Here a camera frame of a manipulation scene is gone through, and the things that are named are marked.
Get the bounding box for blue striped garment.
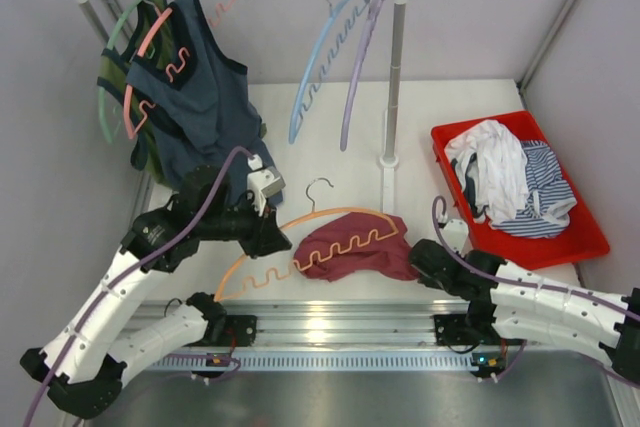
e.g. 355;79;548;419
490;140;577;239

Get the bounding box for purple plastic hanger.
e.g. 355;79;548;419
339;0;385;152

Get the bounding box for blue tank top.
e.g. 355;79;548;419
126;0;275;190

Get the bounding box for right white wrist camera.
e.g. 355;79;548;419
438;218;469;254

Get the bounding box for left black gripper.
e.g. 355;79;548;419
198;190;292;259

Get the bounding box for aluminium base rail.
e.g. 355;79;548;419
107;299;551;373

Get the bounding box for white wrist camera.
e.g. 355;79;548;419
247;154;286;215
438;218;469;254

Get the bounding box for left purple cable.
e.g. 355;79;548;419
17;145;261;427

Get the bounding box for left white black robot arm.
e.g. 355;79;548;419
20;157;292;420

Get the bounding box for pink plastic hanger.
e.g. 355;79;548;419
123;0;236;140

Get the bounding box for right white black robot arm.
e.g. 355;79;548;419
409;239;639;386

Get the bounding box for green tank top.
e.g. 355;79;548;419
97;0;168;185

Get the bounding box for white garment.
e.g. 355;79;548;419
445;119;529;225

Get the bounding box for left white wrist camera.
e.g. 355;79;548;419
247;154;286;215

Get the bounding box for maroon tank top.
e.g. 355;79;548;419
293;213;419;282

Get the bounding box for green plastic hanger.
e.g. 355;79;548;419
97;0;155;144

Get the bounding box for orange plastic hanger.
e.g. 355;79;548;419
213;177;401;304

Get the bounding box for blue plastic hanger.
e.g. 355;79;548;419
288;0;370;145

